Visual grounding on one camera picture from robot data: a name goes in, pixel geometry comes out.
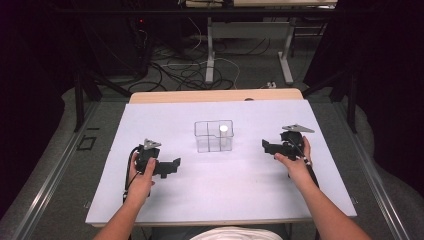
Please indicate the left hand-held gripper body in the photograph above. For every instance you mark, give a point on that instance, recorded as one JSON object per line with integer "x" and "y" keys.
{"x": 146, "y": 153}

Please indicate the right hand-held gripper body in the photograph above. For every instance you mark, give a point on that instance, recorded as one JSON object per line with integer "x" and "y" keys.
{"x": 293, "y": 143}

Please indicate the white tube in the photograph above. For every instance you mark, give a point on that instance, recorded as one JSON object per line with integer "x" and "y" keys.
{"x": 223, "y": 133}

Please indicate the clear plastic divided container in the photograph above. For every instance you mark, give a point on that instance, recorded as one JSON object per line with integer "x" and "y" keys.
{"x": 208, "y": 140}

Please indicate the person's left hand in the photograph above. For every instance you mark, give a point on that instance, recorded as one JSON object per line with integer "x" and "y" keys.
{"x": 141, "y": 183}

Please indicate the person's right hand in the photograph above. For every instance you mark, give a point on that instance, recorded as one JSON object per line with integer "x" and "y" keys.
{"x": 296, "y": 168}

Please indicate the white table sheet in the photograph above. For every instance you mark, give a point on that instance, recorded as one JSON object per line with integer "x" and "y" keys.
{"x": 216, "y": 186}

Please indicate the white power plug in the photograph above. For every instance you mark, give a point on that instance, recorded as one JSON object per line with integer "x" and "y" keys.
{"x": 271, "y": 85}

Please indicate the black metal stand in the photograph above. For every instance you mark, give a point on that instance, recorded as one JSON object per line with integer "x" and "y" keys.
{"x": 80, "y": 100}
{"x": 351, "y": 100}

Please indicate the wooden table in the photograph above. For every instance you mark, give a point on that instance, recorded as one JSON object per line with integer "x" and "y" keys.
{"x": 200, "y": 96}

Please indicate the person's white shirt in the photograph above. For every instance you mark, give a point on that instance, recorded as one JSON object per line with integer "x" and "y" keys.
{"x": 236, "y": 234}

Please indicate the white metal-legged desk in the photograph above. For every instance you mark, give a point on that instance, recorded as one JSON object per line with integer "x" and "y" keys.
{"x": 210, "y": 50}

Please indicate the black computer tower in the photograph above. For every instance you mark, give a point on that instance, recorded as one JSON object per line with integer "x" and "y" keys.
{"x": 133, "y": 43}

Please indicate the black curtain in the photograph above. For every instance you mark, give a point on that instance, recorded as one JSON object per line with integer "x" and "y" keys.
{"x": 26, "y": 100}
{"x": 393, "y": 83}

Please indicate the metal floor rail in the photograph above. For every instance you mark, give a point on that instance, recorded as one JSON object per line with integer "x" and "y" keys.
{"x": 50, "y": 180}
{"x": 373, "y": 173}

